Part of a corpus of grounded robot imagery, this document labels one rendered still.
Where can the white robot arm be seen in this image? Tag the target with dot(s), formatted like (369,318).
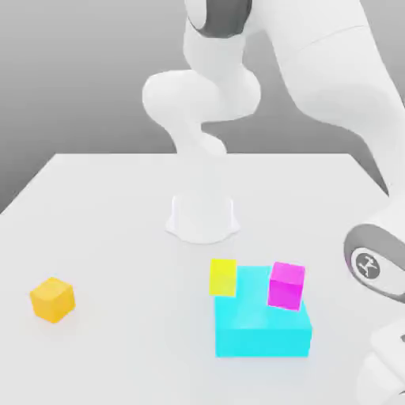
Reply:
(332,79)

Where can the small yellow cube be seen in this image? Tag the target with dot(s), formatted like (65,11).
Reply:
(222,277)

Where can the small magenta cube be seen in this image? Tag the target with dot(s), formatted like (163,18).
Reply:
(285,286)

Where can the small orange cube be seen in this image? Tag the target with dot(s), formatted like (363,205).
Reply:
(52,300)

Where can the large cyan box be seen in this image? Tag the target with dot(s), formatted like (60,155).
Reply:
(261,332)

